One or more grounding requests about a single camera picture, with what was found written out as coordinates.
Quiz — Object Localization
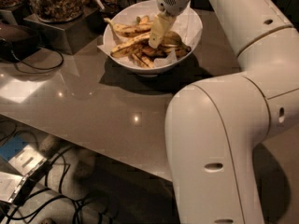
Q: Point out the black cable on table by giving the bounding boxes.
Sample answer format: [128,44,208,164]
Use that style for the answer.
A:
[6,45,65,75]

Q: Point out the black floor cables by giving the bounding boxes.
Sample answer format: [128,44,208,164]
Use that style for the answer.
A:
[0,119,121,224]

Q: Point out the dark small cup with utensil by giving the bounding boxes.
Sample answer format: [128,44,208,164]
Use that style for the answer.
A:
[88,0,122,21]

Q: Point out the dark metal stand box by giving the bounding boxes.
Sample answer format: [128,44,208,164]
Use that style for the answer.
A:
[24,7,106,54]

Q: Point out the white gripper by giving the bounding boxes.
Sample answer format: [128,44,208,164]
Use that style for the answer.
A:
[149,0,191,49]

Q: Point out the small banana pieces bottom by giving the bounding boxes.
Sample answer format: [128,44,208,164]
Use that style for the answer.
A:
[129,45,191,69]

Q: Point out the glass jar of mixed nuts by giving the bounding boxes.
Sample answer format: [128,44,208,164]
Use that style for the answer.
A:
[29,0,83,23]

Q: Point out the spotted banana at back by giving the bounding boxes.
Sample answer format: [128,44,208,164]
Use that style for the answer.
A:
[104,18,152,37]

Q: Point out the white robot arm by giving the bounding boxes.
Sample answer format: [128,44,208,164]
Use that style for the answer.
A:
[165,0,299,224]

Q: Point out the large spotted banana front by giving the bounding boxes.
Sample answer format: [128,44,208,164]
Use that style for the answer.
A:
[110,31,187,58]

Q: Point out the white paper liner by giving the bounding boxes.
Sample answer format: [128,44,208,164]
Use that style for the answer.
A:
[99,0,203,75]

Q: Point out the white ceramic bowl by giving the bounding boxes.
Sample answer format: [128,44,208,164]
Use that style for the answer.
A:
[98,0,203,77]

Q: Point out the dark brown appliance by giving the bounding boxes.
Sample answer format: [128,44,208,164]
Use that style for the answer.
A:
[0,21,39,63]

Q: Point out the blue box on floor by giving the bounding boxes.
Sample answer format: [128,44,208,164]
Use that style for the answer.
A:
[0,136,27,161]

